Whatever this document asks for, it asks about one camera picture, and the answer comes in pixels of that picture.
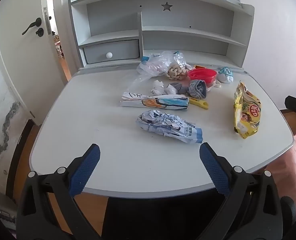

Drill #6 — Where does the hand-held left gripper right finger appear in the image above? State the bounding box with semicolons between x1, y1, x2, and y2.
199;142;285;240

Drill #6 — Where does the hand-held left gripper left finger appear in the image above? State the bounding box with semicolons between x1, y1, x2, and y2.
16;143;108;240

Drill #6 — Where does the white blue packet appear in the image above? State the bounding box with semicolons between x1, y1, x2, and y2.
136;109;204;144

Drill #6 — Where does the yellow plastic tube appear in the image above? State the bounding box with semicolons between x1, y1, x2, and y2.
189;97;210;110

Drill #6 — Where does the yellow snack bag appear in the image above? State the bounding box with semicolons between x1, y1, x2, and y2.
233;81;262;139

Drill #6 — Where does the pink blanket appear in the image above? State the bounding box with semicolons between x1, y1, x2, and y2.
265;125;296;207

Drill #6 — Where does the white blue sock ball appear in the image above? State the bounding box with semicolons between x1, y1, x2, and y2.
218;66;234;83

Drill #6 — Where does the grey sock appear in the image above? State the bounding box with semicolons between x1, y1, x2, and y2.
188;79;209;99

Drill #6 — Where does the long white blue printed wrapper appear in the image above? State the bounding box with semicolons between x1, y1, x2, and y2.
119;91;190;111

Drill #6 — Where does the small grey cloth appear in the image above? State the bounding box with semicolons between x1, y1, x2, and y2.
169;82;189;95

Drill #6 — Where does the red plastic bowl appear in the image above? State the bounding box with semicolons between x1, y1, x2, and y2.
188;68;217;87

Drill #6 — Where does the crumpled white tissue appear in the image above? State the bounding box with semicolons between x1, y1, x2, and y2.
150;80;178;96

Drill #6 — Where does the bag of pretzel snacks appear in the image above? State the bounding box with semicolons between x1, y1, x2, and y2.
166;63;196;81

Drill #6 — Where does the clear plastic bag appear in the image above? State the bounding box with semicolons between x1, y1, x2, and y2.
127;51;189;93

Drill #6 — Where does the grey drawer with white knob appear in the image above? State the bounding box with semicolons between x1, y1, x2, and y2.
83;39;140;64

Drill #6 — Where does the white door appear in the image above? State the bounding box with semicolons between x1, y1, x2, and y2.
0;0;69;126

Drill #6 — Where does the white grey desk hutch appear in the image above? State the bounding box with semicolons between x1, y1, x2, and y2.
68;0;255;71

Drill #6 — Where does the black door handle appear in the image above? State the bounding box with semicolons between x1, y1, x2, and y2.
22;18;42;36

